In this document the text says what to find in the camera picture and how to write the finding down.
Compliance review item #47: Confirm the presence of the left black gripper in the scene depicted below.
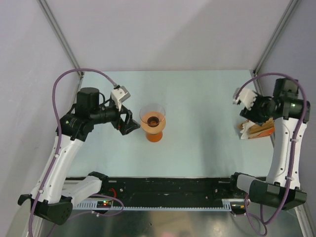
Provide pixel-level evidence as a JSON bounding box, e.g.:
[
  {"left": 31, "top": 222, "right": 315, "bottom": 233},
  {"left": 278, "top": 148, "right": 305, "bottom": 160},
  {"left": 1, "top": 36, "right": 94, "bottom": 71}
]
[{"left": 90, "top": 99, "right": 140, "bottom": 135}]

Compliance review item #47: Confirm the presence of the clear glass dripper cone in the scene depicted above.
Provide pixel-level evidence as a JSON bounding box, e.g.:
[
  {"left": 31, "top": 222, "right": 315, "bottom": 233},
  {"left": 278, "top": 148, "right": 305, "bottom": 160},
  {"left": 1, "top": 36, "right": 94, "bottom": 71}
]
[{"left": 139, "top": 103, "right": 165, "bottom": 128}]

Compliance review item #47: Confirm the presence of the wooden dripper ring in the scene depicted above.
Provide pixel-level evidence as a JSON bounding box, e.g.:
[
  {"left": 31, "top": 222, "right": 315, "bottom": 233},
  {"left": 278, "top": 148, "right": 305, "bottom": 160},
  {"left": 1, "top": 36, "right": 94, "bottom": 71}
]
[{"left": 140, "top": 111, "right": 166, "bottom": 135}]

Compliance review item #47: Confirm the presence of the orange glass carafe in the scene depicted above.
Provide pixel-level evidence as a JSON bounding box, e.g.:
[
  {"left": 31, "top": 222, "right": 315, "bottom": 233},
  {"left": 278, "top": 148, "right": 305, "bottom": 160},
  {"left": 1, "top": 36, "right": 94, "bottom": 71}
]
[{"left": 146, "top": 132, "right": 163, "bottom": 143}]

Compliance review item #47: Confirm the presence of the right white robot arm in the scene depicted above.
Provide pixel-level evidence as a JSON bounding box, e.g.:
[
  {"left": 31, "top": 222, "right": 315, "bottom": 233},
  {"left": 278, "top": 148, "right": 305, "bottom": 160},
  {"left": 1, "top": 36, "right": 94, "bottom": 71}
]
[{"left": 228, "top": 78, "right": 310, "bottom": 210}]

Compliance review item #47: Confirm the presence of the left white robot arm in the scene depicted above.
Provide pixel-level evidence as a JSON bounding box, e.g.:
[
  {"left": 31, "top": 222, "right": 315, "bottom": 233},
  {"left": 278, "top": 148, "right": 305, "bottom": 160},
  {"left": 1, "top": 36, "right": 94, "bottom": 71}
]
[{"left": 18, "top": 86, "right": 140, "bottom": 225}]

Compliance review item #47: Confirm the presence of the orange filter holder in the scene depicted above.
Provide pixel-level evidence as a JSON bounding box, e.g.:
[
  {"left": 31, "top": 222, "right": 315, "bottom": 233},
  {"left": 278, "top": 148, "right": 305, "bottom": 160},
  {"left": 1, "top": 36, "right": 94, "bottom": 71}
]
[{"left": 248, "top": 123, "right": 275, "bottom": 139}]

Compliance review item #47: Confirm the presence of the stack of paper filters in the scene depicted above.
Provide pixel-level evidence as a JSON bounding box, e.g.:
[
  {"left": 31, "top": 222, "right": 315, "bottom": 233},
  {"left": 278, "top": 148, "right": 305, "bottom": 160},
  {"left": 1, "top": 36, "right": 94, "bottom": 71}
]
[{"left": 238, "top": 118, "right": 275, "bottom": 140}]

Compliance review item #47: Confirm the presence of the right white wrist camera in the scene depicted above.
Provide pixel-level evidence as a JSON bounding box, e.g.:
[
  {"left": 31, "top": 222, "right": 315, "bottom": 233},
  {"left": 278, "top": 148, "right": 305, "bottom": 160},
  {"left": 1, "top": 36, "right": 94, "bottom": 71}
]
[{"left": 233, "top": 88, "right": 258, "bottom": 111}]

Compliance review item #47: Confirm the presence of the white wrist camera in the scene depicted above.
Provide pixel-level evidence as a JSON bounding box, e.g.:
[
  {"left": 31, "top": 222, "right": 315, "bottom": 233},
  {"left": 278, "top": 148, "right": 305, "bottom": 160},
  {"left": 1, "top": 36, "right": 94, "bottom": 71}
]
[
  {"left": 233, "top": 88, "right": 258, "bottom": 111},
  {"left": 111, "top": 85, "right": 131, "bottom": 112}
]

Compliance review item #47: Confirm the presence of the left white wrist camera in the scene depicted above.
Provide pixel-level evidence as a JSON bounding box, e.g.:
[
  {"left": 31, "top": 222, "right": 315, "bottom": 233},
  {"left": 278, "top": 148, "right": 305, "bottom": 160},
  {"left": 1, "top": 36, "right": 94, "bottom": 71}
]
[{"left": 111, "top": 85, "right": 131, "bottom": 112}]

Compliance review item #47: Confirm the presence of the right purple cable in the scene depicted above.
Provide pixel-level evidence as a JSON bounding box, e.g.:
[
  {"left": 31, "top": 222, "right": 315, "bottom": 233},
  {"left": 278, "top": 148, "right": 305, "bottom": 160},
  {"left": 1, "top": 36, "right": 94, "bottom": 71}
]
[{"left": 232, "top": 72, "right": 309, "bottom": 235}]

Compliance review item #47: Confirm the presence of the purple cable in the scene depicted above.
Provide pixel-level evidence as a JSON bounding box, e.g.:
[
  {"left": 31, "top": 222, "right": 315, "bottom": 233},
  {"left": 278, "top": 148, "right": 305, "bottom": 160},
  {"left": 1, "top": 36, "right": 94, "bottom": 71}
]
[
  {"left": 232, "top": 72, "right": 309, "bottom": 235},
  {"left": 27, "top": 68, "right": 124, "bottom": 237}
]

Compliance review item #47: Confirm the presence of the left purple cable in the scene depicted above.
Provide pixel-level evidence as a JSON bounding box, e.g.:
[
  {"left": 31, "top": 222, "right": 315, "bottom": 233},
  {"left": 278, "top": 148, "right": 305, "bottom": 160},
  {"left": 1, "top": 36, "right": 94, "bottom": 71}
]
[{"left": 27, "top": 68, "right": 124, "bottom": 237}]

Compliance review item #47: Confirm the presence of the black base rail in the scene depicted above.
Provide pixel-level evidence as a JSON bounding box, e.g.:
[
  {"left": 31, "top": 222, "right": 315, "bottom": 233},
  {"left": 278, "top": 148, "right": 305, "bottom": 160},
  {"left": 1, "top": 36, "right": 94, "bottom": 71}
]
[{"left": 61, "top": 172, "right": 258, "bottom": 209}]

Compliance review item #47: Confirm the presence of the white slotted cable duct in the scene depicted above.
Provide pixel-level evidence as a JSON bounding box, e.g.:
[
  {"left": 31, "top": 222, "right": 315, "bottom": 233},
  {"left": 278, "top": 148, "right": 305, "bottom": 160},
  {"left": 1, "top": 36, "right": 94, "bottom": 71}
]
[{"left": 73, "top": 199, "right": 245, "bottom": 212}]

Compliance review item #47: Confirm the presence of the right aluminium frame post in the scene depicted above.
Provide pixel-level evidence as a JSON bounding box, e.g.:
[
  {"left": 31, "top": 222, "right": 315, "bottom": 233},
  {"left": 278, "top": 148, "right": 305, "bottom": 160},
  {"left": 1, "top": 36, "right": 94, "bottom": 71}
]
[{"left": 251, "top": 0, "right": 302, "bottom": 76}]

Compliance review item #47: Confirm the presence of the aluminium frame post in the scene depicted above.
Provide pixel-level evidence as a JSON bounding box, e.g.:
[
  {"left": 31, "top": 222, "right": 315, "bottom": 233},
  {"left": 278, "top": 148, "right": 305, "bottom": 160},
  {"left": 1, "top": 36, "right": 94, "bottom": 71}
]
[
  {"left": 251, "top": 0, "right": 302, "bottom": 76},
  {"left": 37, "top": 0, "right": 80, "bottom": 69}
]

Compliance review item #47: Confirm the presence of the left aluminium frame post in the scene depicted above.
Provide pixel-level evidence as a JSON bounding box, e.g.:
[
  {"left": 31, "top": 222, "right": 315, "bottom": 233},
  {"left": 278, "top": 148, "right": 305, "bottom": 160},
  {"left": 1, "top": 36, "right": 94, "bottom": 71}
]
[{"left": 37, "top": 0, "right": 80, "bottom": 69}]

